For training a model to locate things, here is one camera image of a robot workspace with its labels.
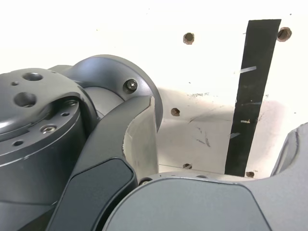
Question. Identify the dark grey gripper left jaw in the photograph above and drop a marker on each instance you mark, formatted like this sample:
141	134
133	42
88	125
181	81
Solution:
101	149

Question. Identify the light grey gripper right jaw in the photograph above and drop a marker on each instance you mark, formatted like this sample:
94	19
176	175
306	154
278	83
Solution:
192	207

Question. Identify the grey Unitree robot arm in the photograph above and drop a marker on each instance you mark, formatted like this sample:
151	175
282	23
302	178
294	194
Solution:
36	144

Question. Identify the black tape strip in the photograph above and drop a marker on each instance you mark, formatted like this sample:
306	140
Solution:
255	96

